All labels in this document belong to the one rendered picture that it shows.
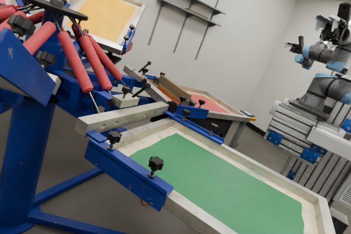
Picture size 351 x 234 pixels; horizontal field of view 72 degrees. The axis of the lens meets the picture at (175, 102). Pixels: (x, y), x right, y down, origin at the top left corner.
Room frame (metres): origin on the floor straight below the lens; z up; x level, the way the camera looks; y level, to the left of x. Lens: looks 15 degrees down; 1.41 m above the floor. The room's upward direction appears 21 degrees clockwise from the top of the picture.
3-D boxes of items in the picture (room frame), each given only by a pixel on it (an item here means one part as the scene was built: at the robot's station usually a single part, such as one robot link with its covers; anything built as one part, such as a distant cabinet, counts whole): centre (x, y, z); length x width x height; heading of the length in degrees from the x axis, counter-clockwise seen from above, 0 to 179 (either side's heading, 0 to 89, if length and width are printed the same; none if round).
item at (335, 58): (1.31, -0.68, 1.56); 0.11 x 0.08 x 0.11; 38
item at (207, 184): (0.87, -0.12, 1.05); 1.08 x 0.61 x 0.23; 68
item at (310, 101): (1.57, -0.81, 1.31); 0.15 x 0.15 x 0.10
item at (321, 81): (1.56, -0.82, 1.42); 0.13 x 0.12 x 0.14; 38
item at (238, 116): (1.86, -0.11, 0.97); 0.79 x 0.58 x 0.04; 128
